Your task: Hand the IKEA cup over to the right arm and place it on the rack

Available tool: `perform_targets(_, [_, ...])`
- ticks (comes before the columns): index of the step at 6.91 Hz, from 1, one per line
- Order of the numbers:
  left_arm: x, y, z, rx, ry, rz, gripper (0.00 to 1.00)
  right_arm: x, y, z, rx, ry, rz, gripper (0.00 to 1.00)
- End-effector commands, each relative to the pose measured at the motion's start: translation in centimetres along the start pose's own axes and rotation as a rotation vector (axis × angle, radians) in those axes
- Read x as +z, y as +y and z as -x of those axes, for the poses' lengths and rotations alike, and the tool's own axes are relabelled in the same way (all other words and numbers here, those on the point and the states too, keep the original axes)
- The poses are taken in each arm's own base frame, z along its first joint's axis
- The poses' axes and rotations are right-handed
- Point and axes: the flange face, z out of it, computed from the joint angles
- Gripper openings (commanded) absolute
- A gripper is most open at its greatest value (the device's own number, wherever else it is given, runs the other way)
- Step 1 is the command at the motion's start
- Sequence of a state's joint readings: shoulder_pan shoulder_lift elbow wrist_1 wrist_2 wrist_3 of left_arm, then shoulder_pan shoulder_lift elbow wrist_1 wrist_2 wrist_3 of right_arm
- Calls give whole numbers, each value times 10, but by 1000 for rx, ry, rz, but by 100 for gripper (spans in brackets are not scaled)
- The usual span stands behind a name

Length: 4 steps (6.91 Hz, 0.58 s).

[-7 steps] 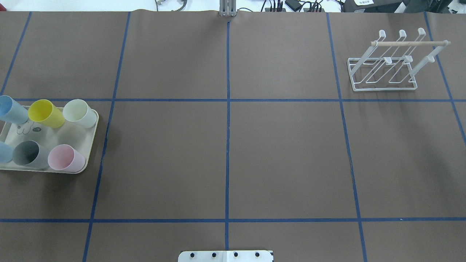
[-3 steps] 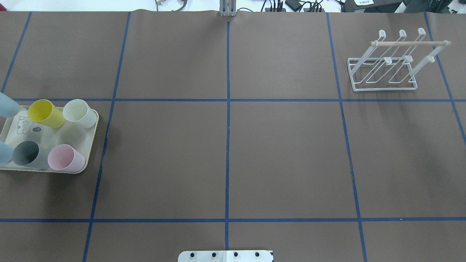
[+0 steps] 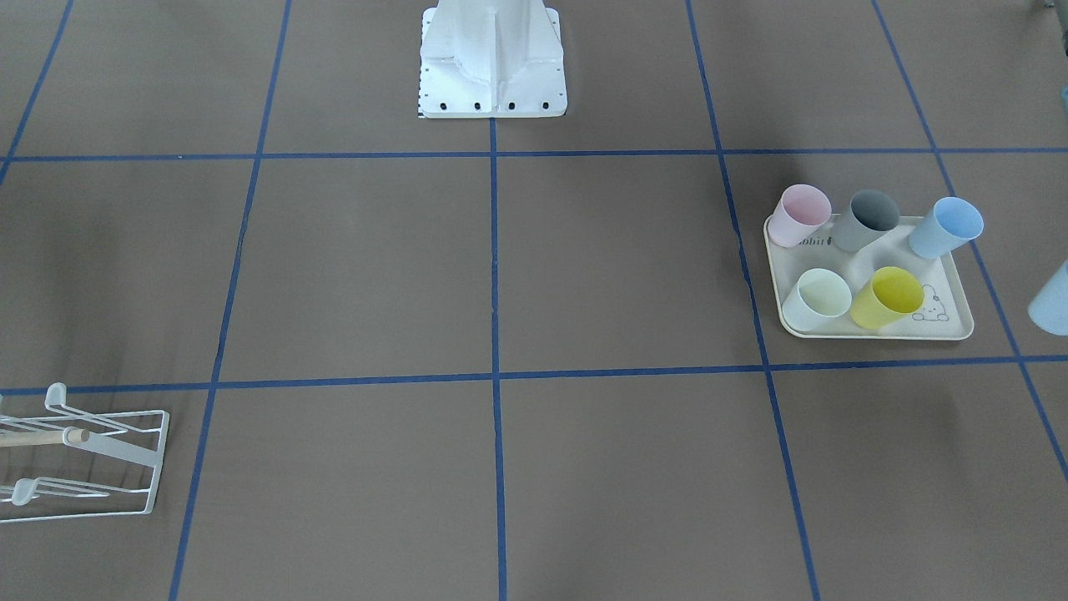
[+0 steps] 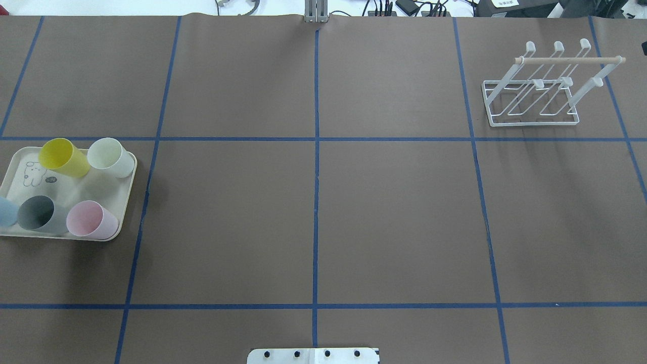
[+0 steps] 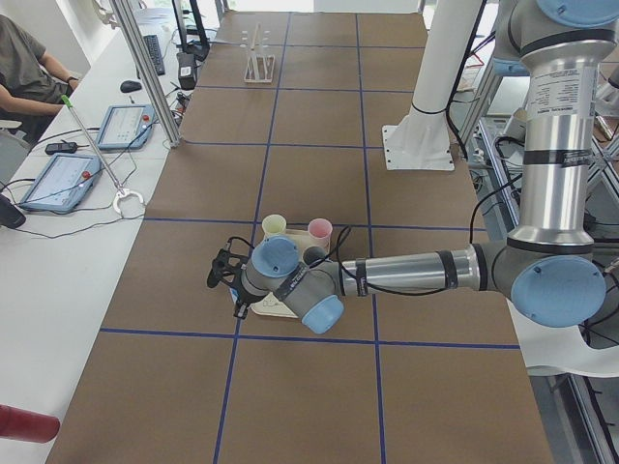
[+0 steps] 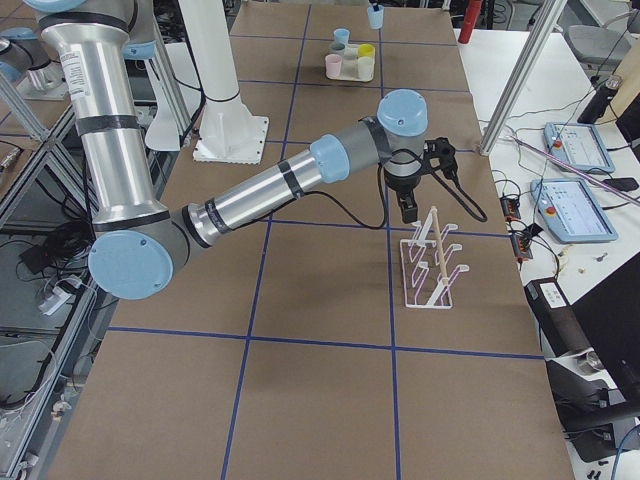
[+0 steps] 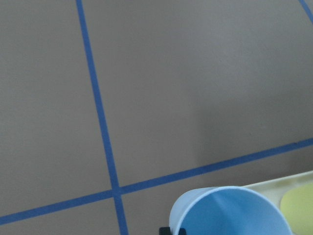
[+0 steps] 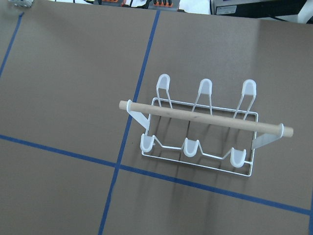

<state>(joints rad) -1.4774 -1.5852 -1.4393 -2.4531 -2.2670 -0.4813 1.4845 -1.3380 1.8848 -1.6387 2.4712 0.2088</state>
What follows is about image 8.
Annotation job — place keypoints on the orange black USB hub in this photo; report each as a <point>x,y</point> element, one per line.
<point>161,3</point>

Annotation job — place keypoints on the black mini computer box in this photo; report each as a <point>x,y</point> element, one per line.
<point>296,11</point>

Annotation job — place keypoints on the white wire cup rack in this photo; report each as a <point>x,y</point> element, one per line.
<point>202,111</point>

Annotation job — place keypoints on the grey aluminium frame post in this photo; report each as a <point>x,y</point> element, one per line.
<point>21,3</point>

